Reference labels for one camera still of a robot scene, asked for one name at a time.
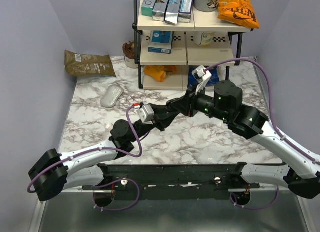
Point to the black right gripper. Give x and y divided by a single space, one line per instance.
186 104

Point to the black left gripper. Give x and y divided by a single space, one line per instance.
161 122

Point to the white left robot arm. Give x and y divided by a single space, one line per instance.
55 172

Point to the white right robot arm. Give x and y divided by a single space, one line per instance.
298 172

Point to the blue Doritos bag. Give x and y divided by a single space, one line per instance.
213 80

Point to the orange snack bag bottom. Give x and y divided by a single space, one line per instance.
160 72

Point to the three-tier beige shelf rack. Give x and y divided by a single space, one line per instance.
227 44

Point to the blue box middle shelf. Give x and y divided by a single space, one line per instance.
160 42

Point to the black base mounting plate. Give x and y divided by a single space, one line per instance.
173 182

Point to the brown lidded cup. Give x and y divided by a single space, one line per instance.
128 49

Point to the blue white toothpaste box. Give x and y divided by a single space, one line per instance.
185 11

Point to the silver blue toothpaste box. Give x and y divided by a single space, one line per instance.
172 12

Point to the brown snack bag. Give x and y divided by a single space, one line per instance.
79 65

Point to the teal toothpaste box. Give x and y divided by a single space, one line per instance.
147 7

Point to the white printed mug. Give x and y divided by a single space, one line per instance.
206 5

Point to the orange chips bag top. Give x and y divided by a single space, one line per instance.
239 12

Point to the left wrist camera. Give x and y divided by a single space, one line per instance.
146 114

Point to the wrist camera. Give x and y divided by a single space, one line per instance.
146 114
202 75

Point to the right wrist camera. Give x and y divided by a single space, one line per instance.
202 75

